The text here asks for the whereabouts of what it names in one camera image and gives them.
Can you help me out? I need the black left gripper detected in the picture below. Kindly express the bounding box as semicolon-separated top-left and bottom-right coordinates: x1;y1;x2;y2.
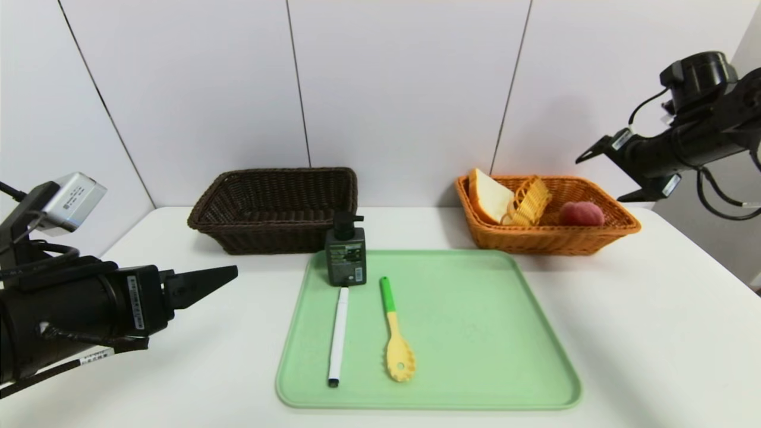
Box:
0;264;239;385

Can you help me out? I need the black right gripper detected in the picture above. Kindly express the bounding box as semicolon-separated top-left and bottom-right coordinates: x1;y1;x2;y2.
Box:
575;126;699;203

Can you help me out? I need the red peach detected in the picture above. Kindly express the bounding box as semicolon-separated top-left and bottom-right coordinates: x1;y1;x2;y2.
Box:
559;201;606;227

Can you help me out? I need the white bread slice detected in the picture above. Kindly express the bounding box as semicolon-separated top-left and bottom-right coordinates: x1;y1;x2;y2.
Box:
467;168;516;225

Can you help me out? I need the dark soap dispenser bottle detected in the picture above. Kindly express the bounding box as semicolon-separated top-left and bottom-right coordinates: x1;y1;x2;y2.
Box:
325;212;367;288

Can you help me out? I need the white marker pen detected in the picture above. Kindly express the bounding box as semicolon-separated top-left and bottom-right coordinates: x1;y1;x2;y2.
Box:
328;287;350;388

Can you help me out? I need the dark brown wicker basket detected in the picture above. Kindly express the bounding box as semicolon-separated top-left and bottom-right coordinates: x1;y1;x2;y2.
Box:
188;167;359;256

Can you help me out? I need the orange wicker basket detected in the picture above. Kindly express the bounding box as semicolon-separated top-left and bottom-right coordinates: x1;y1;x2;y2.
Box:
455;175;641;256

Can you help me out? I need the green yellow pasta spoon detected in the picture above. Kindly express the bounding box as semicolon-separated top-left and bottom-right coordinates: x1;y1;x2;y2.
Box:
379;276;416;382

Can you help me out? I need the light green plastic tray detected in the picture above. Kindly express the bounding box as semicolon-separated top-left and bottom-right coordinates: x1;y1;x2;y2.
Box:
275;248;582;411

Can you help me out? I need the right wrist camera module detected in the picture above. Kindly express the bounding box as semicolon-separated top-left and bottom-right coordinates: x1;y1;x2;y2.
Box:
660;51;740;115

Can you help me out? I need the thin black left camera cable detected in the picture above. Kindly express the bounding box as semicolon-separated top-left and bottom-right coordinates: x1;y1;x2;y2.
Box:
0;324;150;399

